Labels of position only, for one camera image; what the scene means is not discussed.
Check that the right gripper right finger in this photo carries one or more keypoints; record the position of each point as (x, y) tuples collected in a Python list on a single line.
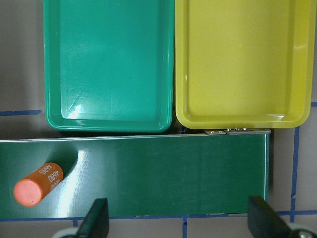
[(263, 221)]

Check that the orange cylinder with white print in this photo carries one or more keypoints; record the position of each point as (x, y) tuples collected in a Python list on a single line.
[(32, 189)]

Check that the yellow plastic tray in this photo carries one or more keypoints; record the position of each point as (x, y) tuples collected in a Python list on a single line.
[(244, 63)]

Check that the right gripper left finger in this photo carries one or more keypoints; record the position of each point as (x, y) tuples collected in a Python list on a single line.
[(96, 222)]

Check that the green conveyor belt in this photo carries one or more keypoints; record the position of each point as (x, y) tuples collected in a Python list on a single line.
[(160, 175)]

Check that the green plastic tray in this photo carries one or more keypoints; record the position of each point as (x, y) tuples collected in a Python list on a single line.
[(109, 64)]

